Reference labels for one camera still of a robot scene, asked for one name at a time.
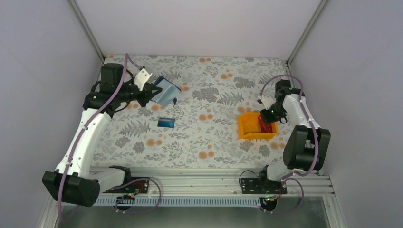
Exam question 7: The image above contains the blue leather card holder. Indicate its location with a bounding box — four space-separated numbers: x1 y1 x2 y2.
151 76 181 107

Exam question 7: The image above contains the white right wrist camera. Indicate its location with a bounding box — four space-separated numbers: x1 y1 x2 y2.
257 95 276 110

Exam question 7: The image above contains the aluminium rail base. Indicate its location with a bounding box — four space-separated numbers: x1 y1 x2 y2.
94 168 335 208

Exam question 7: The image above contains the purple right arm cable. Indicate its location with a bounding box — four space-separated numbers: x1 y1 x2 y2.
259 74 320 181

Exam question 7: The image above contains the blue credit card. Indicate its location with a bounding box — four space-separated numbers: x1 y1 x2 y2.
157 117 175 128

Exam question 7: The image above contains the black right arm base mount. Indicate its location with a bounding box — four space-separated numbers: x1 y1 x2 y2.
239 173 288 195

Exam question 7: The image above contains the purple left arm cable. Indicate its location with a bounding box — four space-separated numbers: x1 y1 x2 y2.
57 53 142 223

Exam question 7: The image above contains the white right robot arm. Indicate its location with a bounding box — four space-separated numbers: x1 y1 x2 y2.
257 79 331 193

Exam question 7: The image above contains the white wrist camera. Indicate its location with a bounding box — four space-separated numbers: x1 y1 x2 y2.
257 95 276 110
134 68 153 91

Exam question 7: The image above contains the floral table cloth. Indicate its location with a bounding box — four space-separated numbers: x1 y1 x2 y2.
91 55 293 169

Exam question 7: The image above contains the red credit card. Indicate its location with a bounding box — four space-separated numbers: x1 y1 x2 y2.
258 115 273 133

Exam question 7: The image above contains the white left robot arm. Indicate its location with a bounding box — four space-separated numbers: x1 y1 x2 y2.
42 63 162 207

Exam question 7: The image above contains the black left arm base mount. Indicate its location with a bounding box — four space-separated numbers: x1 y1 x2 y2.
104 165 150 195

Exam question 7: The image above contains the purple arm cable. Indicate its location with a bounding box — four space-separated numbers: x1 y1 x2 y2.
259 74 320 181
57 53 142 223

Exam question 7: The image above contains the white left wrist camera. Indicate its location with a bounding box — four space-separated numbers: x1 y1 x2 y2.
134 68 153 91

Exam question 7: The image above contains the yellow plastic bin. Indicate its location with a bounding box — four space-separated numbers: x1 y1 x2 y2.
237 112 279 141

